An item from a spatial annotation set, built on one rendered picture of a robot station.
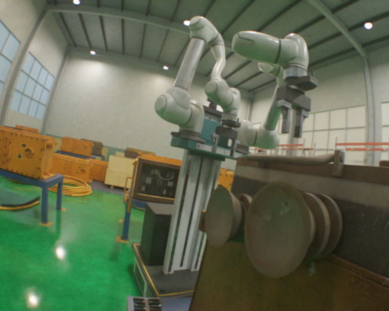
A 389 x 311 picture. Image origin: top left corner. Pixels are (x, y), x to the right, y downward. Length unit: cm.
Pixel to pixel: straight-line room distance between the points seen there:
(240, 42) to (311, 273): 67
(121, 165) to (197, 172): 449
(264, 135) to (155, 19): 1088
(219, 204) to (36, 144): 277
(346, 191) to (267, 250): 14
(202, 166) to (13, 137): 272
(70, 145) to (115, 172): 371
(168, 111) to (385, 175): 102
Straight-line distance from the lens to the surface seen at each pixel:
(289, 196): 24
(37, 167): 298
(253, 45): 69
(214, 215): 43
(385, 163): 41
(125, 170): 588
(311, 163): 27
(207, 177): 161
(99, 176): 672
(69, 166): 619
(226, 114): 110
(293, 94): 66
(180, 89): 115
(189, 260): 184
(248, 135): 152
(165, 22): 1184
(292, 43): 74
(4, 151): 335
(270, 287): 41
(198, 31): 132
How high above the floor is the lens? 133
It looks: 2 degrees up
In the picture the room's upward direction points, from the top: 11 degrees clockwise
